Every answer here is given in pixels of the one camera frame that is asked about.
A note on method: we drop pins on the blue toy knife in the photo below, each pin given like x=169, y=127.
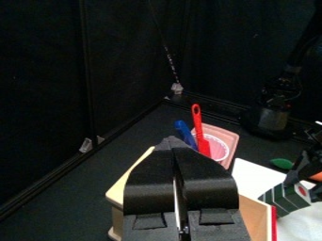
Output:
x=185, y=131

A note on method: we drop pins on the green toy food piece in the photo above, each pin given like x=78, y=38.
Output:
x=283, y=163

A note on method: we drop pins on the orange toy food piece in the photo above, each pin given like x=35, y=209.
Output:
x=317, y=176

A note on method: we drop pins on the red-fronted wooden drawer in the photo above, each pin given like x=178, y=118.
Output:
x=256, y=219

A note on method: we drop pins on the red plastic cup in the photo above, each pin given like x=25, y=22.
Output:
x=220, y=150

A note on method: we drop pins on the dark green toy sushi roll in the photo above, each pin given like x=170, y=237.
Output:
x=284, y=199

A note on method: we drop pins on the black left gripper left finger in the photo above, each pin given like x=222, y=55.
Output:
x=146, y=188

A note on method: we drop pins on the red toy knife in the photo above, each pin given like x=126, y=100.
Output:
x=198, y=125

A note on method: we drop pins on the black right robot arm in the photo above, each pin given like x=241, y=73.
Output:
x=273, y=117

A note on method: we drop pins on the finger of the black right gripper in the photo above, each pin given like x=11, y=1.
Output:
x=317, y=193
x=297, y=172

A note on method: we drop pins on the pink square plate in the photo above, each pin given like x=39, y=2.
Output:
x=230, y=135

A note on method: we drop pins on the silver frame bracket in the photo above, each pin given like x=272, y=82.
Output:
x=86, y=145
x=99, y=139
x=177, y=88

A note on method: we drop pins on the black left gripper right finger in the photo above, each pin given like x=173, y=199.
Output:
x=210, y=188

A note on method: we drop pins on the white cutting board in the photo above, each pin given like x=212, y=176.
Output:
x=256, y=179

